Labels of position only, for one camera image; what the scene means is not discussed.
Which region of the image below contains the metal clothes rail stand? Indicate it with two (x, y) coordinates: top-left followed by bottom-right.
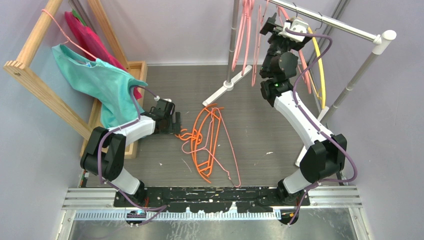
(202, 0), (397, 167)

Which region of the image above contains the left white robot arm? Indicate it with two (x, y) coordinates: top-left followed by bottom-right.
(80, 99), (181, 207)

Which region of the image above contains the teal mesh shirt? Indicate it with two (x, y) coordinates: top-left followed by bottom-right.
(51, 44), (147, 128)

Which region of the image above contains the orange wire hanger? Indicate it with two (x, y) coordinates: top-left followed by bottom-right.
(174, 103), (226, 184)
(183, 107), (223, 180)

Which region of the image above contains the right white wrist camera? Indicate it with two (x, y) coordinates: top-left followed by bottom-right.
(278, 19), (309, 43)

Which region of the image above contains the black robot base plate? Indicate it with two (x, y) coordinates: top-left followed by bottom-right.
(113, 186), (310, 224)

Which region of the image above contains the magenta shirt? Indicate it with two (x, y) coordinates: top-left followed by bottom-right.
(64, 12), (142, 100)

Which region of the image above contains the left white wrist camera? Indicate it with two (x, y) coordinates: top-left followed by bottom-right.
(154, 95), (172, 103)

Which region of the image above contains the pink hanger on wooden rack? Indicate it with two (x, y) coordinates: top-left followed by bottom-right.
(41, 7), (99, 62)

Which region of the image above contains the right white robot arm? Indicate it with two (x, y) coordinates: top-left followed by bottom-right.
(259, 14), (347, 206)

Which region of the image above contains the yellow wire hanger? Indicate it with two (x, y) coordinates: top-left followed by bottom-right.
(311, 37), (327, 110)

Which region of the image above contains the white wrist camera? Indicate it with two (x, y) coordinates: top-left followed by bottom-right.
(278, 19), (309, 43)
(154, 95), (172, 103)

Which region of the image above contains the wooden clothes rack frame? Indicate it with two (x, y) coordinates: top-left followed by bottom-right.
(3, 0), (148, 148)

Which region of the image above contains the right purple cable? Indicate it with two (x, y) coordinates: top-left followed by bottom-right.
(284, 27), (359, 226)

